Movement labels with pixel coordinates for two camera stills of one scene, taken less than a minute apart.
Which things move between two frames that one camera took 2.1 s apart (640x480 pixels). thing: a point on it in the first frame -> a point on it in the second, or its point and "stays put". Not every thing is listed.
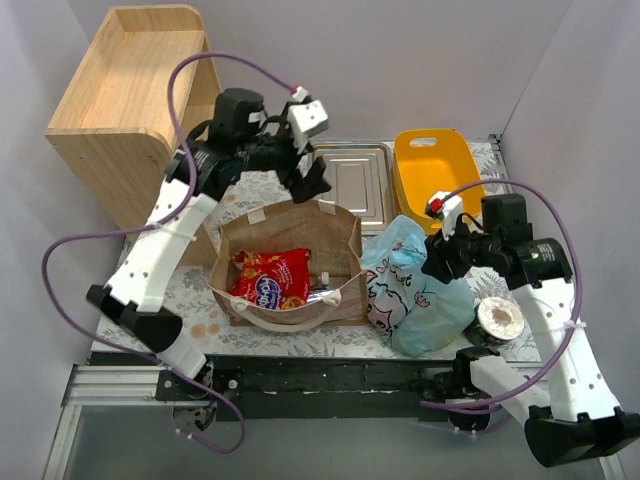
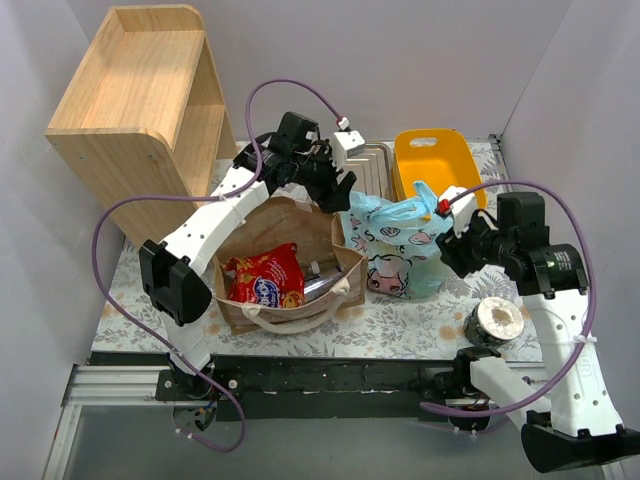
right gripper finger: (442, 268) -> (457, 255)
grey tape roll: (498, 320) stays put
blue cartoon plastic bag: (422, 313) -> (399, 239)
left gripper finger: (312, 184) -> (339, 199)
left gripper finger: (299, 190) -> (323, 197)
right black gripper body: (447, 257) -> (461, 246)
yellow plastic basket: (433, 163) stays put
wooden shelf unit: (146, 80) stays put
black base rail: (293, 388) stays put
